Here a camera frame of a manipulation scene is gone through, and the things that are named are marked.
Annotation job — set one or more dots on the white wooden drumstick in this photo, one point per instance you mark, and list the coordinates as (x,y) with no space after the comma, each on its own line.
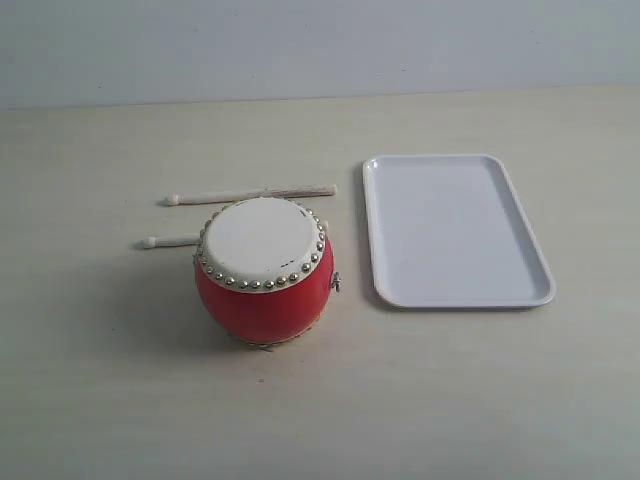
(165,241)
(218,197)

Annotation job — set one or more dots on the white rectangular plastic tray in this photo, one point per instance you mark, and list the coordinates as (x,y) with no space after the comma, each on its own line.
(448,231)

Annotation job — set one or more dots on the small red drum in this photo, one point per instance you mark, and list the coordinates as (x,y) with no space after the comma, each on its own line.
(264,270)

